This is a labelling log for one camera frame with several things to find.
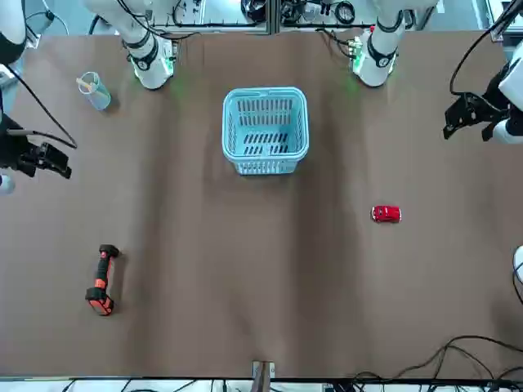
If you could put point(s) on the aluminium camera post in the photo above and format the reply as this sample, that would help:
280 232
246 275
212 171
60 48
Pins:
262 373

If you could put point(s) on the red toy car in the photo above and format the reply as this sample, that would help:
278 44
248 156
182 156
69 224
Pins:
387 214

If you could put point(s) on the clear plastic cup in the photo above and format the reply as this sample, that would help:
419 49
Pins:
96 96

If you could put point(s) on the black orange barcode scanner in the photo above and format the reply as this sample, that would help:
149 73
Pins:
100 286

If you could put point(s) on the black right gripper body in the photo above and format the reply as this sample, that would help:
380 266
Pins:
14 151

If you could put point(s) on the aluminium frame post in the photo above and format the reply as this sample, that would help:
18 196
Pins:
273 16

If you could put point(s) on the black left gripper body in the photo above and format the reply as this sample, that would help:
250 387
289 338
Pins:
498 102

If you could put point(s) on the blue plastic basket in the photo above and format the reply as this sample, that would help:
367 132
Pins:
265 159

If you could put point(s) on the white desk lamp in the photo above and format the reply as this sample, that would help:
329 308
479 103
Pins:
519 263

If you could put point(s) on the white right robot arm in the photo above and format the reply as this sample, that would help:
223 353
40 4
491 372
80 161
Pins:
151 69

